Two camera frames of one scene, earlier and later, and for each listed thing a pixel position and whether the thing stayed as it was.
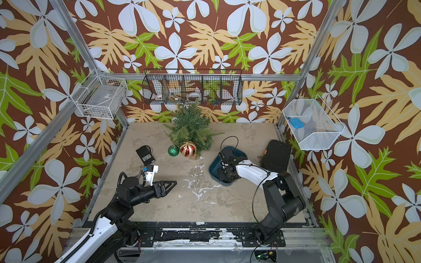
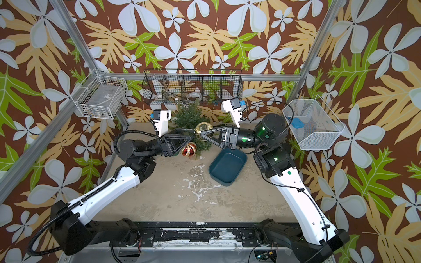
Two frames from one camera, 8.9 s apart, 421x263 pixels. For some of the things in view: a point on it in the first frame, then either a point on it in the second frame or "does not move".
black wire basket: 209,86 does not move
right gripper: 221,176 -> 229,138
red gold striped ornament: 188,149 does not move
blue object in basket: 296,123 does not move
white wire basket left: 98,96 does not move
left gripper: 159,189 -> 169,146
